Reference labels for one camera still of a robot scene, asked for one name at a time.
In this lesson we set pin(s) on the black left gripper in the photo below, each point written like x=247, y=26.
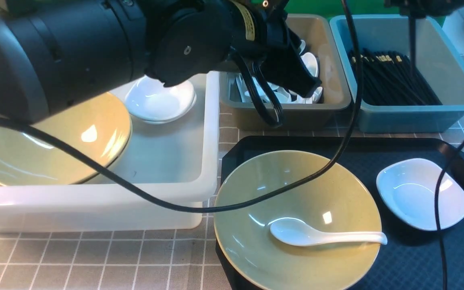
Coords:
x=280, y=62

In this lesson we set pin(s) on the yellow noodle bowl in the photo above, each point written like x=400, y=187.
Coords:
x=335, y=202

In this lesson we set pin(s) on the white ceramic soup spoon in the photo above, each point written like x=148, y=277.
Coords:
x=297, y=233

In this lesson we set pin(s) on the white sauce dish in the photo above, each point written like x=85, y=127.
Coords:
x=152, y=102
x=408, y=189

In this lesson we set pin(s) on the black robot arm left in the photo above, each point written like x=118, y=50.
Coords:
x=57, y=54

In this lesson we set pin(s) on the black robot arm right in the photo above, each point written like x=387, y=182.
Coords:
x=425, y=8

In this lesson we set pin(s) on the yellow bowl in tub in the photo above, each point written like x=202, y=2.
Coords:
x=100, y=128

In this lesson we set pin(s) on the pile of white spoons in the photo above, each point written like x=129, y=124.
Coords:
x=285, y=96

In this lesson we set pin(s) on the grey plastic bin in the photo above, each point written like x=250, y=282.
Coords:
x=316, y=32

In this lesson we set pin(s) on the green backdrop cloth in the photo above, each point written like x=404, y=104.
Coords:
x=331, y=8

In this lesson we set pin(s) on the bundle of black chopsticks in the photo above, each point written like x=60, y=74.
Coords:
x=390, y=80

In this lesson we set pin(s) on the white sauce dish in tub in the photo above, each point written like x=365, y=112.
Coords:
x=152, y=102

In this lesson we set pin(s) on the blue plastic bin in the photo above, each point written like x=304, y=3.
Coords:
x=436, y=59

